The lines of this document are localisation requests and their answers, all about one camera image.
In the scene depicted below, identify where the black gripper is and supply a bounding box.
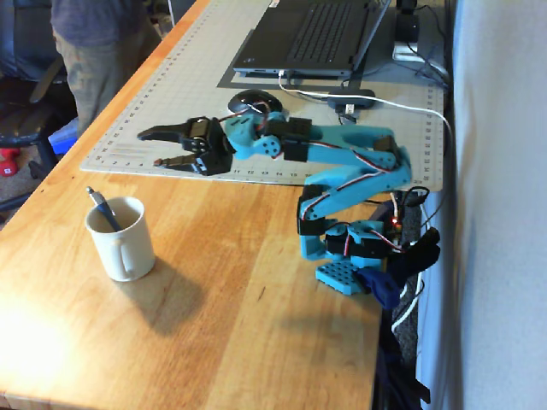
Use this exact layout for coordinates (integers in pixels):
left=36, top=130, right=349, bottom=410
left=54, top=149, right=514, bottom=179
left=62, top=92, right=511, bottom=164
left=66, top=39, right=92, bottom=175
left=137, top=118, right=236, bottom=177

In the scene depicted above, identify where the dark blue silver pen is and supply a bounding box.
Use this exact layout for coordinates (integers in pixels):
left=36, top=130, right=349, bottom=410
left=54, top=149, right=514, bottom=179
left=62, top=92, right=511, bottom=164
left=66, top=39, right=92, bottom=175
left=85, top=185, right=123, bottom=233

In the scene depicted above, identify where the white ceramic mug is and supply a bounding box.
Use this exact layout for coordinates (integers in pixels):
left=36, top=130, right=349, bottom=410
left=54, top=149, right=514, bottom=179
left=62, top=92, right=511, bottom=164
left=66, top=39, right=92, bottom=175
left=84, top=196, right=156, bottom=283

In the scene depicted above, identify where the grey gridded cutting mat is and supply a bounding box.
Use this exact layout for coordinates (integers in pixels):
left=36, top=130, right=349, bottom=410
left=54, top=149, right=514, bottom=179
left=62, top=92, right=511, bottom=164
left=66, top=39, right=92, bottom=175
left=79, top=0, right=445, bottom=194

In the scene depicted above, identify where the black computer mouse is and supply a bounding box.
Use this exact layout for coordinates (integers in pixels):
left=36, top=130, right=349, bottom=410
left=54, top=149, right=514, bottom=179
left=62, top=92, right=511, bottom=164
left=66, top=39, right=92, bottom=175
left=226, top=88, right=284, bottom=117

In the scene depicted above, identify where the blue plastic bin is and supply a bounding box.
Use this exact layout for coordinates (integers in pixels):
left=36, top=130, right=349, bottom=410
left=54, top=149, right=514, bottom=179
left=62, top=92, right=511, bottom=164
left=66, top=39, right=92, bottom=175
left=47, top=117, right=80, bottom=155

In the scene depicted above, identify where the standing person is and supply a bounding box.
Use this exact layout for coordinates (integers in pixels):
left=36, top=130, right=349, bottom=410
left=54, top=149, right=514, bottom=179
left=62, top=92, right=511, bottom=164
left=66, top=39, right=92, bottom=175
left=50, top=0, right=163, bottom=138

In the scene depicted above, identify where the black office chair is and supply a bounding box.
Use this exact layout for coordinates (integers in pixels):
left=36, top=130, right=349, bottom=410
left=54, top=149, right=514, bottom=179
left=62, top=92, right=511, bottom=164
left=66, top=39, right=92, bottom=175
left=0, top=0, right=81, bottom=214

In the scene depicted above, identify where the red dumbbell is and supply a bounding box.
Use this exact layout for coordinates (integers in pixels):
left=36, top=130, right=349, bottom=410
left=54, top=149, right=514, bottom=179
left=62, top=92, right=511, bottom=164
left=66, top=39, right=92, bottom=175
left=0, top=147, right=21, bottom=178

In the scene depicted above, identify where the dark grey laptop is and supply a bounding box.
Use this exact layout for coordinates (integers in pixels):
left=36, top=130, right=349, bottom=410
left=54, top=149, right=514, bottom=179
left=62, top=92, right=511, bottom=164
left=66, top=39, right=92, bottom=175
left=232, top=0, right=392, bottom=79

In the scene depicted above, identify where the black usb hub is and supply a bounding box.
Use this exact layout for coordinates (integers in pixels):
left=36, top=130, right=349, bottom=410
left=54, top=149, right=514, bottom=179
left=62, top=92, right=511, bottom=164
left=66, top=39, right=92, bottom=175
left=326, top=88, right=377, bottom=110

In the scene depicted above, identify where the blue black spring clamp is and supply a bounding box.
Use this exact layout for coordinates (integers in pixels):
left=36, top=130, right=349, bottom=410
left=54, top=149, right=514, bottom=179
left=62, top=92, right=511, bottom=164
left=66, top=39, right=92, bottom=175
left=356, top=225, right=441, bottom=310

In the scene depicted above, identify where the black device on silver stand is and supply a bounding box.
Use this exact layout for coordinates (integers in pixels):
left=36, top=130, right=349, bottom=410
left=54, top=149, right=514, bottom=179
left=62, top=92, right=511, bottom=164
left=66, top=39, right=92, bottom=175
left=391, top=0, right=429, bottom=62

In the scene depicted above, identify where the thin black usb cable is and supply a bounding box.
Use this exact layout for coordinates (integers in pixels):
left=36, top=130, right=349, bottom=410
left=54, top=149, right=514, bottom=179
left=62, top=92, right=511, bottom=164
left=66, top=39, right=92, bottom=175
left=337, top=104, right=358, bottom=127

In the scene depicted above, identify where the white cable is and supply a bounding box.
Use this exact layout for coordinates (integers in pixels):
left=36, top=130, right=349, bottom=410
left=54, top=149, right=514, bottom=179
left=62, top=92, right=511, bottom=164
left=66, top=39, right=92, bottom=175
left=277, top=70, right=455, bottom=332

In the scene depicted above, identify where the black cable bundle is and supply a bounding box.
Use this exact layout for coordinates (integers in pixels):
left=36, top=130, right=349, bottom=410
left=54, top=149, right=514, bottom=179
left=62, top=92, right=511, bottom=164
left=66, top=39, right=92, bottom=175
left=408, top=3, right=452, bottom=89

